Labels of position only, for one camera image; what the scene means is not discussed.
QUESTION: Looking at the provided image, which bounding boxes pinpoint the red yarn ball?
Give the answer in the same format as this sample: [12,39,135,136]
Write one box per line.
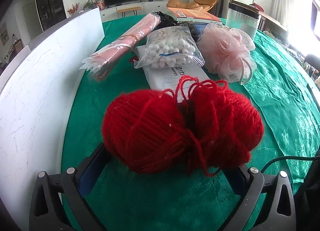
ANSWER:
[101,75,264,176]

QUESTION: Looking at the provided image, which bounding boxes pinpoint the pink mesh bath pouf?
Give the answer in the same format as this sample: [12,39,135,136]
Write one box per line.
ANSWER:
[197,23,257,85]

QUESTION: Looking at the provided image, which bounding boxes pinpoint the white wet wipes pack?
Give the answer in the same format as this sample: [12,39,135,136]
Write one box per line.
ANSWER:
[143,63,209,90]

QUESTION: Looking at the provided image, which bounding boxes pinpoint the pink face mask pack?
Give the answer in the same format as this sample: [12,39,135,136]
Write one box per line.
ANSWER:
[80,13,161,81]

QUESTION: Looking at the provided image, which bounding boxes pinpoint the bag of cotton swabs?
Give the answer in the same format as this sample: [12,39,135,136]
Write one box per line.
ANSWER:
[133,26,204,69]

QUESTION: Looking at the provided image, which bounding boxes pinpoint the blue yellow trash bag roll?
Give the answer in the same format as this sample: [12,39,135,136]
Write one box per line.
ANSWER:
[185,22,207,42]

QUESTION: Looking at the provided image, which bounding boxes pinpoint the green satin tablecloth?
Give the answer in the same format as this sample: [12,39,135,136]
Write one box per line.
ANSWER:
[58,14,320,231]

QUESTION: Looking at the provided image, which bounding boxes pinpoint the white cardboard storage box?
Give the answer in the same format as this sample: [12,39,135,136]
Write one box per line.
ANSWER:
[1,9,104,230]

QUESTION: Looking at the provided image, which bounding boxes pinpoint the clear jar black lid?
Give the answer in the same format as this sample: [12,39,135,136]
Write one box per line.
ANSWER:
[226,0,261,40]

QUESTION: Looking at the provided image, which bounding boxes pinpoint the orange book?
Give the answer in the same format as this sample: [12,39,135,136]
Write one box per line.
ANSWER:
[167,7,222,24]

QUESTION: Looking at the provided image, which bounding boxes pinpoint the orange lounge chair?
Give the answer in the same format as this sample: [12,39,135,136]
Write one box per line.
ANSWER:
[166,0,219,12]

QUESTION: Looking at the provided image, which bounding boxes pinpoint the red flower vase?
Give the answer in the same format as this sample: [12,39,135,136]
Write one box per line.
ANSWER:
[67,3,80,16]

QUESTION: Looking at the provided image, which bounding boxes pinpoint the white tv cabinet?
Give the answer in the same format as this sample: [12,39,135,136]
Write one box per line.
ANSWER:
[100,1,168,22]

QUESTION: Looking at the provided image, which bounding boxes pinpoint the small wooden bench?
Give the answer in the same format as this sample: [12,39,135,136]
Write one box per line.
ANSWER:
[117,7,142,18]

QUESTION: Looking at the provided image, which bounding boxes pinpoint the black cable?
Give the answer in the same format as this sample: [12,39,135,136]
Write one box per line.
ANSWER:
[260,155,320,174]

